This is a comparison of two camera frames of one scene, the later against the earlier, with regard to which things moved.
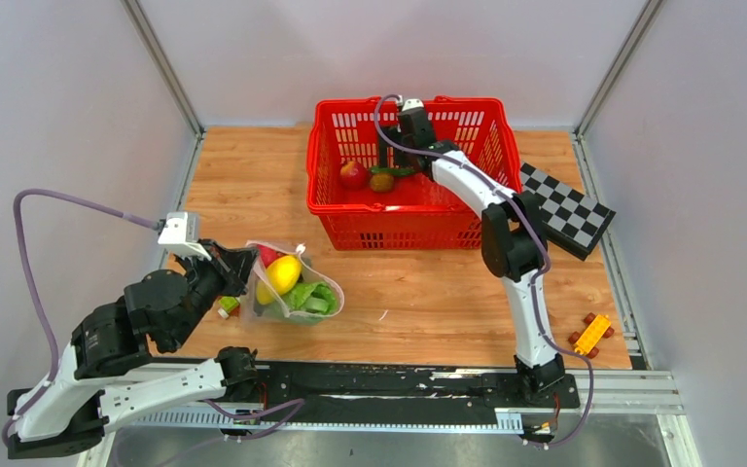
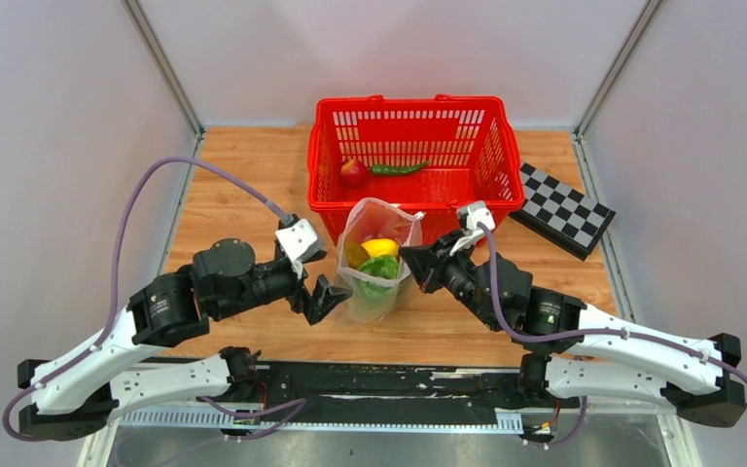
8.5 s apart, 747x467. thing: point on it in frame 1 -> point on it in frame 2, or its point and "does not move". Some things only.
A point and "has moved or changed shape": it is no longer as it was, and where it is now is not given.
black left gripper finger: x=233 y=266 -> x=324 y=299
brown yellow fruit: x=381 y=182 -> x=355 y=254
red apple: x=268 y=255 -> x=392 y=228
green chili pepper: x=392 y=170 does not move
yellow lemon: x=279 y=277 has moved or changed shape
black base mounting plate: x=405 y=383 does not move
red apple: x=353 y=175 does not move
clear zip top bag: x=287 y=288 has moved or changed shape
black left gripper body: x=207 y=281 -> x=301 y=293
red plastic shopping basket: x=415 y=214 does not move
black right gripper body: x=402 y=157 -> x=458 y=272
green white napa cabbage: x=310 y=297 has moved or changed shape
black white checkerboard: x=573 y=221 does not move
